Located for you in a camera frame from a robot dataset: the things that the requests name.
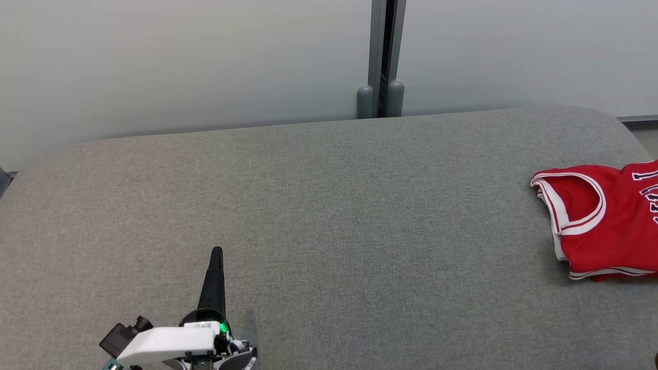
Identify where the grey double partition post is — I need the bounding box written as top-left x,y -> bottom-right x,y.
357,0 -> 407,120

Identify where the red shirt with white sleeves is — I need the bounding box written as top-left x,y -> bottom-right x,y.
531,159 -> 658,281

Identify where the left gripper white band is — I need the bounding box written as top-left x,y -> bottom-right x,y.
117,247 -> 258,370

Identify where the dark grey partition foot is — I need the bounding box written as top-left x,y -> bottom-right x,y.
0,167 -> 19,199

